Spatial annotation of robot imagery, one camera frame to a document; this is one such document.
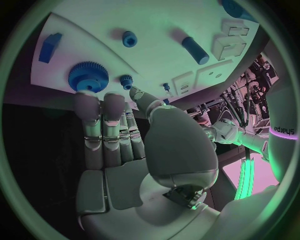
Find small blue gear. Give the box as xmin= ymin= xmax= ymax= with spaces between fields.
xmin=118 ymin=74 xmax=135 ymax=91

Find blue long cylinder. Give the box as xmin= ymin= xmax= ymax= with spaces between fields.
xmin=180 ymin=36 xmax=210 ymax=66

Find glowing light bar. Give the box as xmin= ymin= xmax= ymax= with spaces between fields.
xmin=233 ymin=156 xmax=256 ymax=201

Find white task board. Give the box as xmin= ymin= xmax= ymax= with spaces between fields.
xmin=30 ymin=0 xmax=262 ymax=106

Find large blue cylinder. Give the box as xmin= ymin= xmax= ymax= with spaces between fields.
xmin=220 ymin=0 xmax=259 ymax=24

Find cluttered workshop rack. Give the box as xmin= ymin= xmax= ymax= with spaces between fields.
xmin=220 ymin=54 xmax=280 ymax=130

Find large blue gear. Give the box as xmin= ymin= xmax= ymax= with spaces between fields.
xmin=67 ymin=61 xmax=110 ymax=95

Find blue short cylinder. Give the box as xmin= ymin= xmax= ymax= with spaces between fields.
xmin=121 ymin=30 xmax=139 ymax=48

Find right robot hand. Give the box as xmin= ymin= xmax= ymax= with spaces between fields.
xmin=73 ymin=86 xmax=222 ymax=240

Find blue block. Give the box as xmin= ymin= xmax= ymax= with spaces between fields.
xmin=38 ymin=32 xmax=64 ymax=64

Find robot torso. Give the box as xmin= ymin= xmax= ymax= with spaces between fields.
xmin=263 ymin=87 xmax=300 ymax=186

